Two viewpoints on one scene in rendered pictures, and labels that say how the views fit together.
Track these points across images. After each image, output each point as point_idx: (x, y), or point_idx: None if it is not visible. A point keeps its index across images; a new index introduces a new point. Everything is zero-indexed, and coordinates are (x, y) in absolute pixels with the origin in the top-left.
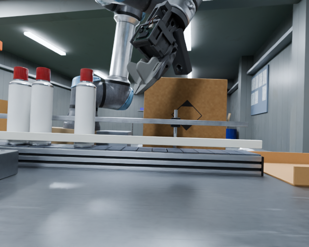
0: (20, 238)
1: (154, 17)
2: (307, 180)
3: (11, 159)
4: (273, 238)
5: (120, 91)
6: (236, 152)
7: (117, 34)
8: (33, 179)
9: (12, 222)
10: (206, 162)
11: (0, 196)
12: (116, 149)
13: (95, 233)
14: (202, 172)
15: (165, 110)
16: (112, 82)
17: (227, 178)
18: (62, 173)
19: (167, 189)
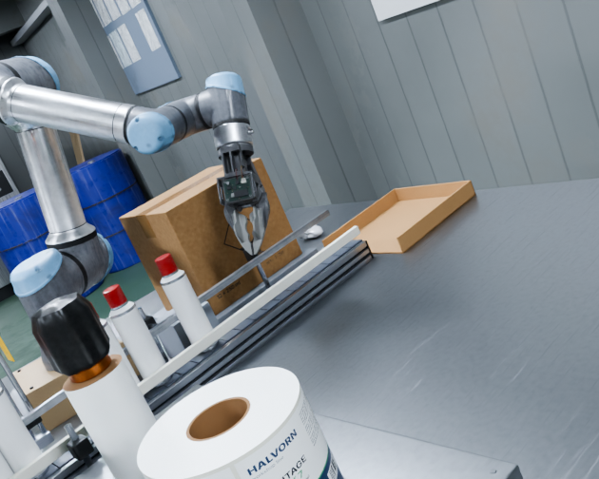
0: (354, 368)
1: (241, 170)
2: (409, 242)
3: None
4: (431, 292)
5: (97, 250)
6: (338, 249)
7: (38, 154)
8: None
9: (332, 375)
10: (330, 277)
11: None
12: (251, 322)
13: (373, 345)
14: (332, 289)
15: (214, 242)
16: (77, 244)
17: (357, 279)
18: None
19: (345, 316)
